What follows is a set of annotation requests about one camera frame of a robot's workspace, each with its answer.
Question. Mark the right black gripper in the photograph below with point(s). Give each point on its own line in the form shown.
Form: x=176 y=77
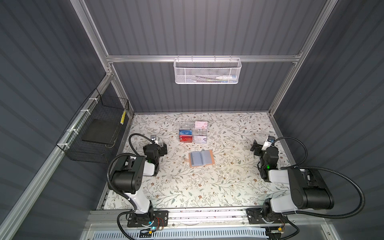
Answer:
x=259 y=149

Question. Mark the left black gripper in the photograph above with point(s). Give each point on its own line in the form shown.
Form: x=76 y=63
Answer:
x=161 y=151

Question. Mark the pink leather card holder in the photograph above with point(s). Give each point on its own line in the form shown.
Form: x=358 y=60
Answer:
x=201 y=158

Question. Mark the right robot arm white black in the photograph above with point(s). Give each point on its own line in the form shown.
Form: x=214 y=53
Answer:
x=308 y=189

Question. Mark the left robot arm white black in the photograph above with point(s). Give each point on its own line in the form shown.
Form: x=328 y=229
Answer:
x=126 y=173

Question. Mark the red card in organizer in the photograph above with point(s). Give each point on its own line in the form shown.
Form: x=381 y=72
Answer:
x=186 y=138

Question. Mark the white card in organizer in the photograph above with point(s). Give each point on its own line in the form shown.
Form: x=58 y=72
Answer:
x=200 y=139

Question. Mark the clear acrylic card organizer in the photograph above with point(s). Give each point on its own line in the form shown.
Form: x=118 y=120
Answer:
x=191 y=126

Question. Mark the pink card in organizer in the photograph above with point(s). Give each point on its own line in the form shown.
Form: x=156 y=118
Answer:
x=201 y=125

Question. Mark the yellow tag on basket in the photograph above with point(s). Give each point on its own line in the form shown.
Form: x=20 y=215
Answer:
x=123 y=117

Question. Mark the black pad in basket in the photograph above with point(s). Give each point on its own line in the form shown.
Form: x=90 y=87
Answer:
x=100 y=132

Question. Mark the white tube in basket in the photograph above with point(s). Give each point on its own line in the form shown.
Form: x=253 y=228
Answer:
x=228 y=78

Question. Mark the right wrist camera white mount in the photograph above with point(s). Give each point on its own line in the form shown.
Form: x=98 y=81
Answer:
x=269 y=141

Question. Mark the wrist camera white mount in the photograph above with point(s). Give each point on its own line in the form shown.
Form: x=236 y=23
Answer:
x=269 y=141
x=154 y=139

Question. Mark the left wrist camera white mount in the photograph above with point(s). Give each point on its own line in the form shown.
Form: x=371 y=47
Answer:
x=154 y=139

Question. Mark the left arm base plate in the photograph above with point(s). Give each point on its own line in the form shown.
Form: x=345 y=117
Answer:
x=155 y=219

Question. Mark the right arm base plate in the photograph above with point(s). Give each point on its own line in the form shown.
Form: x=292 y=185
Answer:
x=262 y=215

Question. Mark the black wire mesh basket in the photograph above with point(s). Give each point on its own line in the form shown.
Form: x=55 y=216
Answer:
x=102 y=107

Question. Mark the white wire mesh basket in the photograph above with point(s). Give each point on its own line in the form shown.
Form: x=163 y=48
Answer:
x=200 y=71

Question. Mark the white perforated cable duct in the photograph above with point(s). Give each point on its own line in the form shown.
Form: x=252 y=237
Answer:
x=202 y=233

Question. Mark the aluminium front rail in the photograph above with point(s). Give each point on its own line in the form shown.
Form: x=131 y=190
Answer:
x=212 y=217

